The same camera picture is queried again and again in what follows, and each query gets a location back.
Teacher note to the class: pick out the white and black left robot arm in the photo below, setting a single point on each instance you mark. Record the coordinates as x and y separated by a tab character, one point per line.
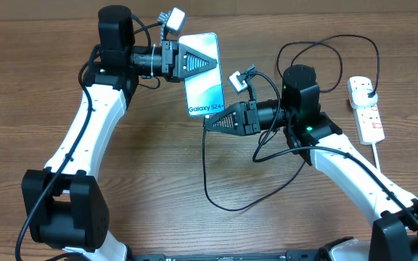
65	206

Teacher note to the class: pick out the white charger adapter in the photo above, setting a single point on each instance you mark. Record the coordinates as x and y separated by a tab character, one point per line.
361	98

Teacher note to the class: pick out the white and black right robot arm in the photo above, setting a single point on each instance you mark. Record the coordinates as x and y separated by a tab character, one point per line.
391	211

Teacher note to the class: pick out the white power strip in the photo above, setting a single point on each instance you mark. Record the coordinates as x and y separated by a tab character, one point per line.
367	120

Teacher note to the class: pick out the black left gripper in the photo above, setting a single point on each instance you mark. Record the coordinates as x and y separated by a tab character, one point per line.
172	48

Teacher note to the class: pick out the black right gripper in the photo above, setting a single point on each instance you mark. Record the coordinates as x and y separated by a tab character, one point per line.
243	112

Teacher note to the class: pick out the Samsung Galaxy smartphone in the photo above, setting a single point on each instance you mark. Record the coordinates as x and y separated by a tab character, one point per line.
204	91

